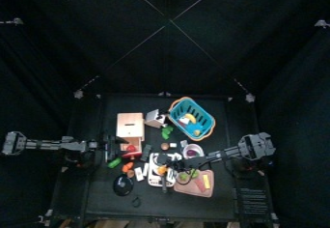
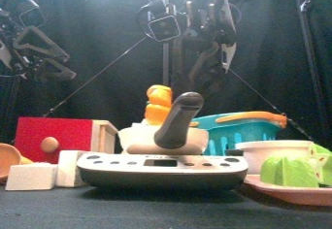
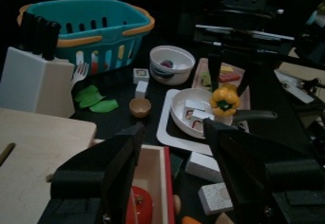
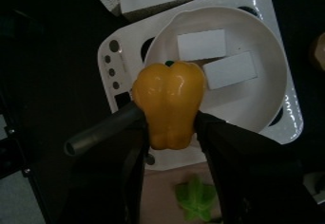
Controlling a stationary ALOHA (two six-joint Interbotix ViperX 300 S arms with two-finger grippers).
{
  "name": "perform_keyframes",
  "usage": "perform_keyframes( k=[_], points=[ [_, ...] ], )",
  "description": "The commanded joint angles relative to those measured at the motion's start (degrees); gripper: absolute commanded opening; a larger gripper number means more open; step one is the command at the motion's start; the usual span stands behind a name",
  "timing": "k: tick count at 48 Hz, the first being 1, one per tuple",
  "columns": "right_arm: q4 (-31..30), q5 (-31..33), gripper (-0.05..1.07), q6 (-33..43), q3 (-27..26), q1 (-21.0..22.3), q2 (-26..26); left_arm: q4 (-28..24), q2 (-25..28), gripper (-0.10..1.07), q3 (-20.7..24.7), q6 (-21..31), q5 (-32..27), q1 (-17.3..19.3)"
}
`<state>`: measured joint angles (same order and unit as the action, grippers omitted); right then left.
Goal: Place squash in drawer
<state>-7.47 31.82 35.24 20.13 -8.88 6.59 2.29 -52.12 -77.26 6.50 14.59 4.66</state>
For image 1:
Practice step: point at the small grey toy piece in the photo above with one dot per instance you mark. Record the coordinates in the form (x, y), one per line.
(183, 143)

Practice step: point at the orange toy squash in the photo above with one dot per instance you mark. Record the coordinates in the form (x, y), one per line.
(161, 170)

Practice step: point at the white bowl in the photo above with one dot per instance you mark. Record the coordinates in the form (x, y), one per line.
(193, 148)

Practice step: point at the green toy lettuce piece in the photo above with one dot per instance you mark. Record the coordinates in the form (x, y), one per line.
(184, 176)

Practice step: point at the black toy frying pan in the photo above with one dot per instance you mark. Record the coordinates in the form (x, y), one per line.
(123, 185)

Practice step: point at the orange toy carrot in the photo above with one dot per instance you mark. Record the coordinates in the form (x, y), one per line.
(127, 166)

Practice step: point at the small yellow toy fruit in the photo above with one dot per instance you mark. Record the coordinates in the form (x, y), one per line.
(196, 132)

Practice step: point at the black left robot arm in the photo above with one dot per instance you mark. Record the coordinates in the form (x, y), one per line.
(42, 144)

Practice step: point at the yellow toy banana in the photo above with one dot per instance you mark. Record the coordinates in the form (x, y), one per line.
(189, 118)

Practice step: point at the small white cube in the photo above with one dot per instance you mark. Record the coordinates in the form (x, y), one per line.
(172, 145)

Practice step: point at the black rectangular block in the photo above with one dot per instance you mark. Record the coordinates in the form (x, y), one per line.
(145, 148)

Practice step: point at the yellow toy stick slice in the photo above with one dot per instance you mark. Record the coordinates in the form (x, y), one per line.
(205, 181)

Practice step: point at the small wooden knife block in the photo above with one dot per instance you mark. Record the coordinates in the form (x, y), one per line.
(153, 118)

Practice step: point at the purple toy eggplant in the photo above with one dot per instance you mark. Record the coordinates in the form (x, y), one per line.
(191, 153)

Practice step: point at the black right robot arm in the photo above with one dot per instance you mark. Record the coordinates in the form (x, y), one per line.
(247, 148)

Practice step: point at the green toy cucumber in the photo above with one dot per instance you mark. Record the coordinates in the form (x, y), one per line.
(113, 163)

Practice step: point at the grey toy knife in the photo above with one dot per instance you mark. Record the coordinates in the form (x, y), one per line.
(164, 185)

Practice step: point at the small brown toy piece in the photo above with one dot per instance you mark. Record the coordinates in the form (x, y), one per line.
(129, 173)

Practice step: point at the pink wooden cutting board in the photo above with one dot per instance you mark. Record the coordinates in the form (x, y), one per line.
(193, 188)

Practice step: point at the teal basket with orange rim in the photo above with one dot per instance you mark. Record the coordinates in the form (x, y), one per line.
(201, 122)

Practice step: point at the red toy pepper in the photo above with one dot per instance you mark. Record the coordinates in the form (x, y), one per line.
(131, 148)

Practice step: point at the red toy slice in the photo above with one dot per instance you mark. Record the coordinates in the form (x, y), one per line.
(200, 184)

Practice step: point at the red toy dish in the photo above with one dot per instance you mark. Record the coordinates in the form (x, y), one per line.
(131, 155)

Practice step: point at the small white card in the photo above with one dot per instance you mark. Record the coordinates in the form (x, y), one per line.
(139, 174)

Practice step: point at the brown round toy piece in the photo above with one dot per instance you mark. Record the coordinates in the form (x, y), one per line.
(164, 146)

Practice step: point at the light wooden drawer box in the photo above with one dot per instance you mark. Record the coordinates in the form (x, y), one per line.
(129, 127)

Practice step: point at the green toy leafy vegetable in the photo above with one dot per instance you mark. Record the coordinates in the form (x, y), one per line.
(165, 131)

